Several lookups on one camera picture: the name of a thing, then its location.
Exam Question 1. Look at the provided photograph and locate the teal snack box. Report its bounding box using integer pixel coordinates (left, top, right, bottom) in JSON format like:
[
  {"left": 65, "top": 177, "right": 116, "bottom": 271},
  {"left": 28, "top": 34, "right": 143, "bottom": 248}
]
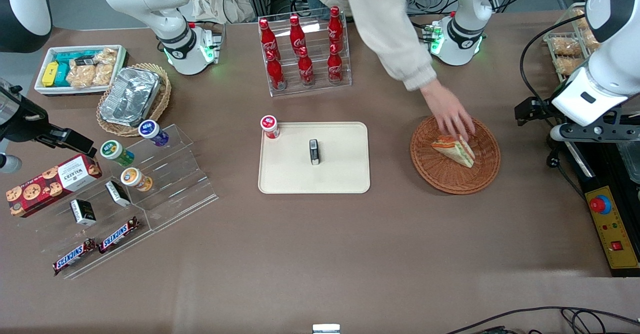
[
  {"left": 54, "top": 63, "right": 72, "bottom": 87},
  {"left": 54, "top": 50, "right": 99, "bottom": 65}
]

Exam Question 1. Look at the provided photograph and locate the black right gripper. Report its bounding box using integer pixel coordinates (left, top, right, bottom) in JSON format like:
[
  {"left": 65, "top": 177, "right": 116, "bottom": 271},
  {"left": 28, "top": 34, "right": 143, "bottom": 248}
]
[{"left": 0, "top": 79, "right": 99, "bottom": 159}]

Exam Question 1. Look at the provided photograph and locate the black control box cable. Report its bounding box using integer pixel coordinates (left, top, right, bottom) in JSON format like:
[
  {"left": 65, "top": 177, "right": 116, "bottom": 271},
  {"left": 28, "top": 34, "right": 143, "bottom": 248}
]
[{"left": 546, "top": 144, "right": 587, "bottom": 200}]

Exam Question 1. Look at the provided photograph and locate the Snickers chocolate bar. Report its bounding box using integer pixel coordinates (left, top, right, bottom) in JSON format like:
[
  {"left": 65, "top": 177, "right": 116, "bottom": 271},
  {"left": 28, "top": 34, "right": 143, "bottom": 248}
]
[
  {"left": 97, "top": 216, "right": 141, "bottom": 254},
  {"left": 52, "top": 238, "right": 97, "bottom": 276}
]

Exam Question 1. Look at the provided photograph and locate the clear acrylic bottle rack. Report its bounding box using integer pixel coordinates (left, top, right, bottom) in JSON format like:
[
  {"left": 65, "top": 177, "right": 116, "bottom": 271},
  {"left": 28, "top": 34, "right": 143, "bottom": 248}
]
[{"left": 257, "top": 8, "right": 354, "bottom": 98}]

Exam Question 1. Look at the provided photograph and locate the aluminium foil tray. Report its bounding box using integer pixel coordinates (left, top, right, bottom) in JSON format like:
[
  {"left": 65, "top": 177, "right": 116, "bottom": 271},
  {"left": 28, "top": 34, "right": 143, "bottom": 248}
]
[{"left": 98, "top": 66, "right": 162, "bottom": 128}]

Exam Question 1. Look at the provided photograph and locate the wrapped bread bun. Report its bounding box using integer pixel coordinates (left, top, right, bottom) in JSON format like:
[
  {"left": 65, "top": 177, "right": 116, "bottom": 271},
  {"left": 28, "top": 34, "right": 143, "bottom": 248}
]
[
  {"left": 579, "top": 26, "right": 601, "bottom": 52},
  {"left": 554, "top": 56, "right": 591, "bottom": 76},
  {"left": 551, "top": 37, "right": 585, "bottom": 57}
]

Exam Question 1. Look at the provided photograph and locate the cream sweater sleeve forearm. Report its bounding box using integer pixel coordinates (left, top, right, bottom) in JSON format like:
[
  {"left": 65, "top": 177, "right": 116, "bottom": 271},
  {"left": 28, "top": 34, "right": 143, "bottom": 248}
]
[{"left": 302, "top": 0, "right": 439, "bottom": 92}]

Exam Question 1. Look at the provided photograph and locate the green cap small bottle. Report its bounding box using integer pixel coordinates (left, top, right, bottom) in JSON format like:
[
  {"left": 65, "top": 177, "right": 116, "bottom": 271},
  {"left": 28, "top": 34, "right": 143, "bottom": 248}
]
[{"left": 99, "top": 139, "right": 135, "bottom": 168}]

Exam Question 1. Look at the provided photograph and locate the white plastic bin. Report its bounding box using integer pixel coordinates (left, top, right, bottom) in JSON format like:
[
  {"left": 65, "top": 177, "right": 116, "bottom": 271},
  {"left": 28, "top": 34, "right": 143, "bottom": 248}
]
[{"left": 33, "top": 44, "right": 130, "bottom": 97}]

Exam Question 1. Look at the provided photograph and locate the yellow small box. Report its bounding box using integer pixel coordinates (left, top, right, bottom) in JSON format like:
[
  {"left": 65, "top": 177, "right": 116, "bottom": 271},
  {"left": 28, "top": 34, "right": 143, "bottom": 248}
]
[{"left": 41, "top": 61, "right": 60, "bottom": 88}]

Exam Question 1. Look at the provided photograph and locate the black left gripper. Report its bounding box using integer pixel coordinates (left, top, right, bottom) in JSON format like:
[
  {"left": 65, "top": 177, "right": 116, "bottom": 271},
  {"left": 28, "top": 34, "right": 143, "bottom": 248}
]
[{"left": 515, "top": 97, "right": 566, "bottom": 127}]

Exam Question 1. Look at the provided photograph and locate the red cap small bottle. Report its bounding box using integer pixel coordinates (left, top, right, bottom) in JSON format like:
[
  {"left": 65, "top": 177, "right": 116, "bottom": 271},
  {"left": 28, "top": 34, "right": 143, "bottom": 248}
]
[{"left": 259, "top": 115, "right": 281, "bottom": 140}]

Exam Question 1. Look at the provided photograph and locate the metal steel tray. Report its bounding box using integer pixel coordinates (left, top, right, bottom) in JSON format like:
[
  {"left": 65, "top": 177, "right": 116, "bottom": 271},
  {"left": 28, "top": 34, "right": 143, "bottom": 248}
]
[{"left": 617, "top": 141, "right": 640, "bottom": 185}]

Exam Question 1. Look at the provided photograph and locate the round brown wicker basket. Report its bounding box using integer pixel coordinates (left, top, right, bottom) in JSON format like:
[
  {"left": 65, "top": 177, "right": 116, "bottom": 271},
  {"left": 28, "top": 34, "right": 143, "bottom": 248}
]
[{"left": 409, "top": 115, "right": 502, "bottom": 195}]

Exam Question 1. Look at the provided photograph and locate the clear bag of crackers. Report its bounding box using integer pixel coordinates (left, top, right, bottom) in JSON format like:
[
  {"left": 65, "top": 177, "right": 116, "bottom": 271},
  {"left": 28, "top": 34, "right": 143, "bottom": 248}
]
[
  {"left": 93, "top": 48, "right": 119, "bottom": 86},
  {"left": 66, "top": 58, "right": 97, "bottom": 89}
]

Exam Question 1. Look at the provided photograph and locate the red Coca-Cola bottle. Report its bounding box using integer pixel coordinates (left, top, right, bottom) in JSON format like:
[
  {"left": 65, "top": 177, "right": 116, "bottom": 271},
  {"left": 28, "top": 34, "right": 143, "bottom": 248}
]
[
  {"left": 327, "top": 7, "right": 345, "bottom": 49},
  {"left": 327, "top": 44, "right": 345, "bottom": 84},
  {"left": 258, "top": 18, "right": 280, "bottom": 58},
  {"left": 297, "top": 47, "right": 316, "bottom": 87},
  {"left": 265, "top": 50, "right": 287, "bottom": 91},
  {"left": 289, "top": 15, "right": 307, "bottom": 54}
]

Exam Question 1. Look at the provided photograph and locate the crumpled clear plastic bag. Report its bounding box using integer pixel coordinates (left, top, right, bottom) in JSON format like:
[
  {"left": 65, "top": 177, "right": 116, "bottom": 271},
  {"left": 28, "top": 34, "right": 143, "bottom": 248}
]
[{"left": 188, "top": 0, "right": 257, "bottom": 25}]

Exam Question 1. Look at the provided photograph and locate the bare person hand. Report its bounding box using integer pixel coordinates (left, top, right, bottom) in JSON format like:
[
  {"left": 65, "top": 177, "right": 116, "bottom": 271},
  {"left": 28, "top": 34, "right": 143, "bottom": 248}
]
[{"left": 419, "top": 79, "right": 476, "bottom": 142}]

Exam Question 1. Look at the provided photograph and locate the wire bread rack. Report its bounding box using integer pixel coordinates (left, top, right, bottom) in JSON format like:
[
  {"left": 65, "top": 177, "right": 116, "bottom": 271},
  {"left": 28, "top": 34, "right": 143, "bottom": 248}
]
[{"left": 543, "top": 2, "right": 602, "bottom": 82}]

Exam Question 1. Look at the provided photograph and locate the yellow emergency stop box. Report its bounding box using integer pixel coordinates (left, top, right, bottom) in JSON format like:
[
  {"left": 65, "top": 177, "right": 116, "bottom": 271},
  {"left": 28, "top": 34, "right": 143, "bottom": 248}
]
[{"left": 583, "top": 185, "right": 640, "bottom": 277}]

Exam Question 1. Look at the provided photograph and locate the clear acrylic stepped stand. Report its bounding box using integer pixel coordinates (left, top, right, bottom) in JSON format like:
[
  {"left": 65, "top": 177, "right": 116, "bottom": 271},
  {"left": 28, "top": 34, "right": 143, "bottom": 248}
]
[{"left": 37, "top": 123, "right": 220, "bottom": 281}]

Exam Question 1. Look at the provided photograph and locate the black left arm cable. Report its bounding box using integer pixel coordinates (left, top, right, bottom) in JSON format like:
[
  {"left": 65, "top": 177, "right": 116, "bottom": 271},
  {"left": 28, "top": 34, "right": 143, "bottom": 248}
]
[{"left": 519, "top": 15, "right": 587, "bottom": 110}]

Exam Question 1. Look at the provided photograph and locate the small black white box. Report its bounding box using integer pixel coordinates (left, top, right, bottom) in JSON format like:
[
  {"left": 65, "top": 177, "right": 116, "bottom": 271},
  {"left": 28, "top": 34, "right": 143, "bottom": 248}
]
[
  {"left": 69, "top": 199, "right": 97, "bottom": 226},
  {"left": 104, "top": 180, "right": 132, "bottom": 208}
]

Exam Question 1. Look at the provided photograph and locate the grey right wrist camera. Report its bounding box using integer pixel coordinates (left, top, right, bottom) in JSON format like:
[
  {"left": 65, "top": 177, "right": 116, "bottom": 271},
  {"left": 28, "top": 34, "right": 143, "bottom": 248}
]
[{"left": 0, "top": 153, "right": 23, "bottom": 175}]

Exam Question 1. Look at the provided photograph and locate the orange cap small bottle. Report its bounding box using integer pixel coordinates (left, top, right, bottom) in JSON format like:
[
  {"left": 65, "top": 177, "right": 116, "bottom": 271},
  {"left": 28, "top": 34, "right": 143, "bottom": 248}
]
[{"left": 120, "top": 167, "right": 154, "bottom": 192}]

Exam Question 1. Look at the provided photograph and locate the cream plastic tray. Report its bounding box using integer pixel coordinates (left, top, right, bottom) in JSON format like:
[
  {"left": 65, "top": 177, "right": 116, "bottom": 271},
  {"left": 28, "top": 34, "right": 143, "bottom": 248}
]
[{"left": 257, "top": 121, "right": 372, "bottom": 195}]

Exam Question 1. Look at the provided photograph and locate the red Walkers cookie box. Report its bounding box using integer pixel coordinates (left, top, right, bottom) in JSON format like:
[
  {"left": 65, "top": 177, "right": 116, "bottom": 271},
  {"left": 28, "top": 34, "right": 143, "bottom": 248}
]
[{"left": 5, "top": 153, "right": 103, "bottom": 218}]

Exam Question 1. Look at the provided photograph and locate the triangular sandwich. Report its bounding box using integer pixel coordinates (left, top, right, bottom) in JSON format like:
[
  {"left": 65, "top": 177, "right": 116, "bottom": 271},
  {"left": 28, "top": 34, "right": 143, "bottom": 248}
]
[{"left": 430, "top": 134, "right": 477, "bottom": 169}]

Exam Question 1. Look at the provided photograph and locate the black floor cable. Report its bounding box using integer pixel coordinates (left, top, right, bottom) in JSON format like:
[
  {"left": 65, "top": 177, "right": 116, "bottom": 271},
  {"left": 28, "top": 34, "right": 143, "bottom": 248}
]
[{"left": 444, "top": 306, "right": 640, "bottom": 334}]

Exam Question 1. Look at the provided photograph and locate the oval tan wicker basket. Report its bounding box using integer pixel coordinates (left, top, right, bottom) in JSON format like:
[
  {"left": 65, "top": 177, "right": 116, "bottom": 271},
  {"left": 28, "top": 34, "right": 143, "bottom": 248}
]
[{"left": 96, "top": 63, "right": 173, "bottom": 138}]

